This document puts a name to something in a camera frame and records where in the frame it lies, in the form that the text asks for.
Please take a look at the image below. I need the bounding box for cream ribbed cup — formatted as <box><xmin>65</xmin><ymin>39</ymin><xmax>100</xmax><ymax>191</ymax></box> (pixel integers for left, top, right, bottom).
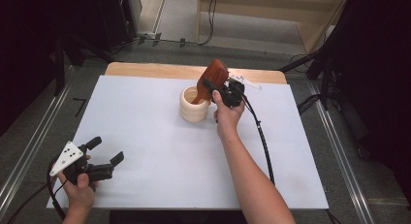
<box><xmin>178</xmin><ymin>84</ymin><xmax>212</xmax><ymax>123</ymax></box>

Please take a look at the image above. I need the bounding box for metal floor rail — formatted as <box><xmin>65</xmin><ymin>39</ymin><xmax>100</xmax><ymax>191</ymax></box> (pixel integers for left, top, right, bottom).
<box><xmin>308</xmin><ymin>80</ymin><xmax>376</xmax><ymax>224</ymax></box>
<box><xmin>0</xmin><ymin>64</ymin><xmax>76</xmax><ymax>215</ymax></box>

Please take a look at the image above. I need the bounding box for person's right hand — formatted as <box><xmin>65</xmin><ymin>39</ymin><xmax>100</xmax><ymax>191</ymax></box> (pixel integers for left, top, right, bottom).
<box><xmin>210</xmin><ymin>89</ymin><xmax>246</xmax><ymax>140</ymax></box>

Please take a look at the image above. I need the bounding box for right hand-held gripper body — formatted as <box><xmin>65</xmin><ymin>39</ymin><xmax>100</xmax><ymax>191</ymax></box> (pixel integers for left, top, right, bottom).
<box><xmin>210</xmin><ymin>74</ymin><xmax>263</xmax><ymax>110</ymax></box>

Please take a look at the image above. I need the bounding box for black stand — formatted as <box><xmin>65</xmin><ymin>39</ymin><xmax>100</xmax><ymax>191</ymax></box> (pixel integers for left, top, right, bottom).
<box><xmin>51</xmin><ymin>31</ymin><xmax>115</xmax><ymax>97</ymax></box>
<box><xmin>278</xmin><ymin>39</ymin><xmax>338</xmax><ymax>112</ymax></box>

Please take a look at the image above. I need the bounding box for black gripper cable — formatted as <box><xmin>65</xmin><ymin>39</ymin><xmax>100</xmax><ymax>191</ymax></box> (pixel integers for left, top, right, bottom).
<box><xmin>6</xmin><ymin>164</ymin><xmax>69</xmax><ymax>224</ymax></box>
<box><xmin>241</xmin><ymin>93</ymin><xmax>276</xmax><ymax>187</ymax></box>

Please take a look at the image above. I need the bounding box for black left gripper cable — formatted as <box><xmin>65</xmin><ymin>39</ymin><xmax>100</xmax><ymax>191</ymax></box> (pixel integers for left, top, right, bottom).
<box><xmin>6</xmin><ymin>164</ymin><xmax>69</xmax><ymax>224</ymax></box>

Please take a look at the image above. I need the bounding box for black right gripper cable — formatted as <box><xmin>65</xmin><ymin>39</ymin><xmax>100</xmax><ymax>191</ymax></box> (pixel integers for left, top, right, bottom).
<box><xmin>241</xmin><ymin>93</ymin><xmax>276</xmax><ymax>187</ymax></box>

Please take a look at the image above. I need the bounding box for black hanging cable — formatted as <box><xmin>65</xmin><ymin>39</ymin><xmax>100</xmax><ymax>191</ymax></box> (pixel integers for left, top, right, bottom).
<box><xmin>142</xmin><ymin>0</ymin><xmax>219</xmax><ymax>47</ymax></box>

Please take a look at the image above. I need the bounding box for light wooden table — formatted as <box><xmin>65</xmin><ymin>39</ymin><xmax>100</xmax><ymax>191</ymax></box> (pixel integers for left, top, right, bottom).
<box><xmin>104</xmin><ymin>61</ymin><xmax>288</xmax><ymax>85</ymax></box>

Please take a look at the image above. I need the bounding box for white board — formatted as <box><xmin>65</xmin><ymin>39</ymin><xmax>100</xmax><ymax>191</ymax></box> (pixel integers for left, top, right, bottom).
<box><xmin>47</xmin><ymin>75</ymin><xmax>330</xmax><ymax>210</ymax></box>

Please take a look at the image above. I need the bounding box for light wooden step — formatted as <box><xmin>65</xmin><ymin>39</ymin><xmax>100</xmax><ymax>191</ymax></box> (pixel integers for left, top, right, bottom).
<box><xmin>194</xmin><ymin>0</ymin><xmax>353</xmax><ymax>54</ymax></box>

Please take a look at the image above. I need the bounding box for wooden spatula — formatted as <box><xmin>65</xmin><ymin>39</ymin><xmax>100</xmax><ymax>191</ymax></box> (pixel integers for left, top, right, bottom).
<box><xmin>190</xmin><ymin>58</ymin><xmax>230</xmax><ymax>106</ymax></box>

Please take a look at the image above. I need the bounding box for person's left hand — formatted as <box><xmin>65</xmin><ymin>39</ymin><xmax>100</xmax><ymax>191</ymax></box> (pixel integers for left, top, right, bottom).
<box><xmin>56</xmin><ymin>153</ymin><xmax>99</xmax><ymax>212</ymax></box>

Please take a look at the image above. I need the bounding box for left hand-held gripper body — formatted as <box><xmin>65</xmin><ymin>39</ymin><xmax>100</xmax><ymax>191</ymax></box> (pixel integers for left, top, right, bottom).
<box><xmin>48</xmin><ymin>140</ymin><xmax>114</xmax><ymax>186</ymax></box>

